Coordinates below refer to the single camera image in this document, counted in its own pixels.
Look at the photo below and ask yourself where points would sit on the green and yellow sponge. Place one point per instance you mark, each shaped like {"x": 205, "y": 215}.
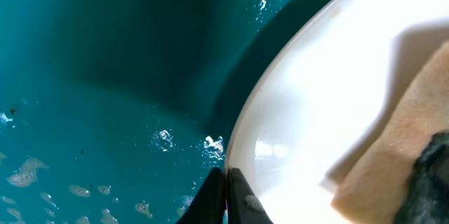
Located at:
{"x": 377, "y": 185}

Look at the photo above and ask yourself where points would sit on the teal plastic tray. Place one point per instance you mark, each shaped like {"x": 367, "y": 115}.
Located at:
{"x": 126, "y": 105}

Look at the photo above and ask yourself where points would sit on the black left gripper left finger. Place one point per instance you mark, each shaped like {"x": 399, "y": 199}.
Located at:
{"x": 208, "y": 206}

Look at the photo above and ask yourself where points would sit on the white plate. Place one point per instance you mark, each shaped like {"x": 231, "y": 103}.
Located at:
{"x": 326, "y": 97}

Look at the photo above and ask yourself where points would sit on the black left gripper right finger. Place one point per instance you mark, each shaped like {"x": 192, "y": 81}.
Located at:
{"x": 243, "y": 206}

